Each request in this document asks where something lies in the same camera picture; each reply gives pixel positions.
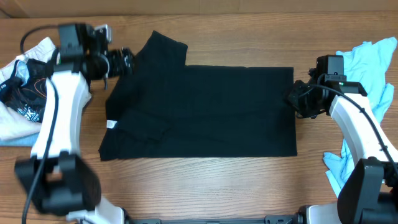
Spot black t-shirt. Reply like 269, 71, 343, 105
99, 32, 297, 161

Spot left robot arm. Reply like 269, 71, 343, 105
14, 23, 134, 224

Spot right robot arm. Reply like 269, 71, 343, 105
286, 55, 397, 223

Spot light blue t-shirt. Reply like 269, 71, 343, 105
323, 37, 397, 196

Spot black patterned folded shirt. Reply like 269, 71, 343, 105
1, 59, 47, 123

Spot blue denim jeans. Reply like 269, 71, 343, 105
1, 133, 39, 147

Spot beige folded garment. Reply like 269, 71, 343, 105
1, 37, 55, 140

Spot right black cable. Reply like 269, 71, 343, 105
298, 73, 398, 178

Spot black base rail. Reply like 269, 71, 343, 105
125, 212, 308, 224

